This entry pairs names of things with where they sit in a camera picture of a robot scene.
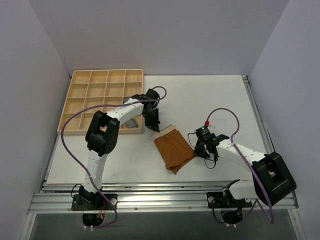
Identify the wooden compartment tray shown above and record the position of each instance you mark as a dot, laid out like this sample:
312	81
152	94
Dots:
97	87

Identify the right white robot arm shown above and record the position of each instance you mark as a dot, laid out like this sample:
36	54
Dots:
271	178

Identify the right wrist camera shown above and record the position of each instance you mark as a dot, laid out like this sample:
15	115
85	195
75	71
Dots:
203	133

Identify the brown underwear cream waistband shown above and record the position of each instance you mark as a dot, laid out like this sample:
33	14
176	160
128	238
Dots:
173	148

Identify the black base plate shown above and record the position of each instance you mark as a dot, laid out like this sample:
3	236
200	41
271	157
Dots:
79	203
222	200

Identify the aluminium rail frame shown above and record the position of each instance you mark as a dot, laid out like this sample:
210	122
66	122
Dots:
153	203

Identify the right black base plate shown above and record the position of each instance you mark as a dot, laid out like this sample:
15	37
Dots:
222	200

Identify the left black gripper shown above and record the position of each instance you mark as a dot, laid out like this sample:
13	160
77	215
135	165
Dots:
152	119

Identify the grey rolled sock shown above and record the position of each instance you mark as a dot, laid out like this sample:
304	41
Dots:
132	124

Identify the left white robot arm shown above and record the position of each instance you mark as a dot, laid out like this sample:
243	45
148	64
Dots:
103	132

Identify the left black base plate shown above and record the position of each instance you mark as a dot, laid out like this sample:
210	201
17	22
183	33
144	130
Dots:
79	203

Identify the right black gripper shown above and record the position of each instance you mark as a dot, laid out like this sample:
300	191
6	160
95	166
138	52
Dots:
200	146

